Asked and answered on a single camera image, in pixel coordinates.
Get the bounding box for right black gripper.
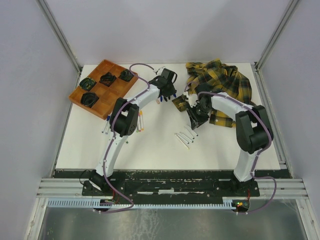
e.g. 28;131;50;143
185;103;212;130

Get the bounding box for pink cap white marker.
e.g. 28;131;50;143
174;133;190;150

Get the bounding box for yellow cap marker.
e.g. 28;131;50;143
139;110;144;131

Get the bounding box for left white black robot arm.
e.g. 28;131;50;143
89;68;178;195

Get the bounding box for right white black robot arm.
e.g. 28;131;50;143
183;83;274;196

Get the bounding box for yellow plaid shirt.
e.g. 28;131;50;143
172;59;256;128

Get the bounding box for orange compartment tray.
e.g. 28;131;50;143
69;59;138;120

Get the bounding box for dark green cable coil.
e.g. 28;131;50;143
118;69;134;82

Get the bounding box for black cable coil centre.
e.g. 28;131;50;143
99;71;117;87

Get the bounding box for black cable coil front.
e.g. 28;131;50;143
80;91;100;108

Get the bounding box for green black cable coil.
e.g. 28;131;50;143
79;77;98;91

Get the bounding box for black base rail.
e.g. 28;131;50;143
79;170;260;204

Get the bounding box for white cable duct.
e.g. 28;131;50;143
46;197;236;210

